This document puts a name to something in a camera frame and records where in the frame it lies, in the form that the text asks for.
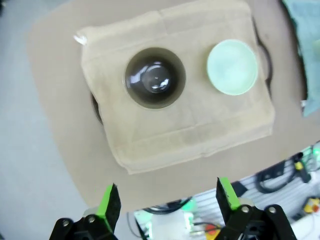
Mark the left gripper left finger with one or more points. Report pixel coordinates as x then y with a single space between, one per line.
110 212

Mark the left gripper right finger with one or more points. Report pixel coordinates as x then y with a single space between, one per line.
226 200

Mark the beige cloth mat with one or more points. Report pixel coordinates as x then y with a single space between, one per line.
175 130

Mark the mint green bowl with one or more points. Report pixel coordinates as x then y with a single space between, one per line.
232 67

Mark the tall brown cup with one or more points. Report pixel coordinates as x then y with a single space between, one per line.
155 75

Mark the teal cloth mat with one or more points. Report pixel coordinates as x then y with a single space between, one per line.
310 62

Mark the yellow emergency stop box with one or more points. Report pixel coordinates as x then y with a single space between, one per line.
312 205

